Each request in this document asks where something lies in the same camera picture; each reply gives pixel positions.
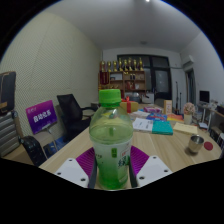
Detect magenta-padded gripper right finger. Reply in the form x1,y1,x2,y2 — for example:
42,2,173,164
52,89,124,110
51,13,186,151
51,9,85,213
128,145,174,188

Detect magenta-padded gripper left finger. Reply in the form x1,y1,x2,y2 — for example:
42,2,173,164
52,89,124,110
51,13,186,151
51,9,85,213
54,146,99,190

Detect green-capped green drink bottle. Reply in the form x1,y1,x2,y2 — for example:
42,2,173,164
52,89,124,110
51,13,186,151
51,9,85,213
88,88,135,191

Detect teal book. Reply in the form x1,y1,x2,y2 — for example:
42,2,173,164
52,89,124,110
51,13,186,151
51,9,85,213
152,119,174,136

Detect blue book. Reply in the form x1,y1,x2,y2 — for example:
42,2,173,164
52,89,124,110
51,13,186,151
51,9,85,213
145,112,168,122

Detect black office chair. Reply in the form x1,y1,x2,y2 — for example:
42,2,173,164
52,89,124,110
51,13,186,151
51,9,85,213
56,93,98,141

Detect pink box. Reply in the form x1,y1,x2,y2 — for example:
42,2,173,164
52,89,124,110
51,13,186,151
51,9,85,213
143,105,163,114

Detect black suitcase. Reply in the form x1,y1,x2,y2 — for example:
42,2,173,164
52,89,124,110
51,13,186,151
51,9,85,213
20,134,48,168

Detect yellow gift box red ribbon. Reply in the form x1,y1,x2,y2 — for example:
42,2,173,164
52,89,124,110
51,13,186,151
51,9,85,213
119,96,139,114

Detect orange book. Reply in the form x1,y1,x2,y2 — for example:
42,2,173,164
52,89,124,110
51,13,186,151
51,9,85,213
166,113,185,123

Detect pale yellow envelope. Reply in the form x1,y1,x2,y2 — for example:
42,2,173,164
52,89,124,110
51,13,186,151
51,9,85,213
172,121,199,136

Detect small metal cup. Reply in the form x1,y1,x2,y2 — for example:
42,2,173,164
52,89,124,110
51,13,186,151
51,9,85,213
188,134,205,154

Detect small standing card box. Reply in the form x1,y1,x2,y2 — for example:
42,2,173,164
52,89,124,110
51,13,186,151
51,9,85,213
163,99,173,116

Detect purple sign board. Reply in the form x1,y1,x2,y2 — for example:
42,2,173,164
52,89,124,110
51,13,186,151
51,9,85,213
25,99,58,135

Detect pink flowers in white pot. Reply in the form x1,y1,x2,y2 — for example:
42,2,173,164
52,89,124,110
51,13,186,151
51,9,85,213
183,101,196,126

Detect black tripod stand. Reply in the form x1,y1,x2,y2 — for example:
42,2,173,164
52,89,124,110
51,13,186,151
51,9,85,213
174,80,184,114

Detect wooden shelf unit with trophies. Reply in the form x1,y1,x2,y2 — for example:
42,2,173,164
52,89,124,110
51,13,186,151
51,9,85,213
97,57,147,100

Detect grey striped chair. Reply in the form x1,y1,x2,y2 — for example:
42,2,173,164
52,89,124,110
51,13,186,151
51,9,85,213
0,111,22,158

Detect dark glass double door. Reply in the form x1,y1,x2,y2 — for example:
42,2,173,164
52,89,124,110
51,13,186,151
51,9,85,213
117,54,173,108

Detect long cluttered side desk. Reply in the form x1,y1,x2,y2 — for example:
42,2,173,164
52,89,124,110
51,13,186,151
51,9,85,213
198,101,224,148

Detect black computer monitor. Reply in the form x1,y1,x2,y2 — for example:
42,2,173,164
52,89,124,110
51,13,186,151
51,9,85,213
199,90,211,104

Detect white wall air conditioner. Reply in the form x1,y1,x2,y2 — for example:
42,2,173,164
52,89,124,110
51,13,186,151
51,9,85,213
181,54,195,68

